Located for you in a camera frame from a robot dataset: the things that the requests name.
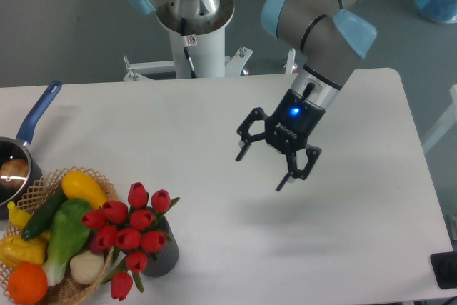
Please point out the yellow squash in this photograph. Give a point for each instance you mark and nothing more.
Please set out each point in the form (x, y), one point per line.
(76, 184)

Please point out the orange fruit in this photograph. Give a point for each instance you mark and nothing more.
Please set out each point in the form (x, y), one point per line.
(27, 284)

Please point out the white frame at right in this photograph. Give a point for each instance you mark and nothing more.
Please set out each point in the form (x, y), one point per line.
(442, 125)

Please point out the yellow bell pepper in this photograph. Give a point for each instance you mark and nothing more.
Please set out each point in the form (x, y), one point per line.
(16, 251)

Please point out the brown bread roll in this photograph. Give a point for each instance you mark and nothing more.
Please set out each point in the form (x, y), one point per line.
(14, 170)

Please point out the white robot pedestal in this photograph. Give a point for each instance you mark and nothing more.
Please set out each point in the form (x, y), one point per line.
(197, 34)

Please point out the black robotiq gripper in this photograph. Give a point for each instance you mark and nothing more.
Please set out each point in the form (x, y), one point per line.
(287, 130)

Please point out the white garlic bulb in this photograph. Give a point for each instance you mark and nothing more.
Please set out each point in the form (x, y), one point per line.
(86, 266)

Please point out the black device at edge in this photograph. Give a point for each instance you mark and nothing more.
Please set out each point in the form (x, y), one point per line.
(444, 268)

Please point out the yellow banana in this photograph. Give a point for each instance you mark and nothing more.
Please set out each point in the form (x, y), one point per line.
(18, 217)

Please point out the dark green cucumber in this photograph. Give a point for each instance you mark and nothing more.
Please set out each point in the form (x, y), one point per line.
(43, 216)

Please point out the woven wicker basket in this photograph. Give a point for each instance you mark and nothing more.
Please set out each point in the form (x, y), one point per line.
(68, 291)

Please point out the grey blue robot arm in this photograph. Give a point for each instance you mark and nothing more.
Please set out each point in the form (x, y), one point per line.
(332, 39)

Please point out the red tulip bouquet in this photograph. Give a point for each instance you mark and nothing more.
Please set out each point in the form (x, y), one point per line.
(131, 228)

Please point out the green bok choy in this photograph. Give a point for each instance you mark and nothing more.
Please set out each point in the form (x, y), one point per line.
(68, 235)

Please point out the blue handled saucepan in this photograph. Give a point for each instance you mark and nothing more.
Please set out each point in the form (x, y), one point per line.
(18, 148)

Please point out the dark grey ribbed vase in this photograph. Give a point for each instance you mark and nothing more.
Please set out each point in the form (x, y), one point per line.
(167, 257)

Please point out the purple red radish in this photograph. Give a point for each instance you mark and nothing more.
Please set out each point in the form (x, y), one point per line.
(93, 245)

